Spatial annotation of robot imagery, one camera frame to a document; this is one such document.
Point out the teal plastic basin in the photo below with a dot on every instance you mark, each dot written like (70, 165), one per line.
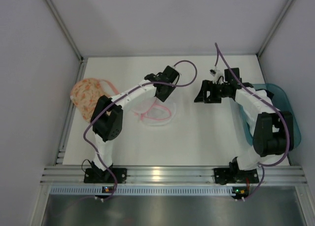
(281, 102)

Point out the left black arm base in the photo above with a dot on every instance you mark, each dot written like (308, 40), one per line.
(97, 176)

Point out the aluminium front rail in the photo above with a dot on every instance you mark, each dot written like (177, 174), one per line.
(172, 175)

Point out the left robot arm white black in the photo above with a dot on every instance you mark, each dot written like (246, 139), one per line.
(107, 118)

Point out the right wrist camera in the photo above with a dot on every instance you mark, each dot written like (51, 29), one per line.
(217, 74)

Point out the slotted white cable duct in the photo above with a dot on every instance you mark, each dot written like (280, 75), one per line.
(149, 190)

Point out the white mesh laundry bag pink trim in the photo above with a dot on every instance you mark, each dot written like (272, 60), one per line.
(153, 112)

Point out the left aluminium frame post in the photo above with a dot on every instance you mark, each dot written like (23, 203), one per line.
(61, 24)

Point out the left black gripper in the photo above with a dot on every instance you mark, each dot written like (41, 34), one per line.
(164, 92)

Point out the right aluminium frame post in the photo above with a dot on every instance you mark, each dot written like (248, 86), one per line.
(275, 26)

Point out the aluminium frame post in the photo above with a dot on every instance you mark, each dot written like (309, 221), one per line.
(275, 26)
(61, 24)

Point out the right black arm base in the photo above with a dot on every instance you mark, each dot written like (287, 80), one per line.
(224, 175)

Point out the orange patterned bra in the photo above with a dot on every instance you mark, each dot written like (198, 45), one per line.
(85, 94)

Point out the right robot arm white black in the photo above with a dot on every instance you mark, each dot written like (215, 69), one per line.
(271, 129)

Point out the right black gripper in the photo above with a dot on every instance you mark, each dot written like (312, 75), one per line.
(209, 92)

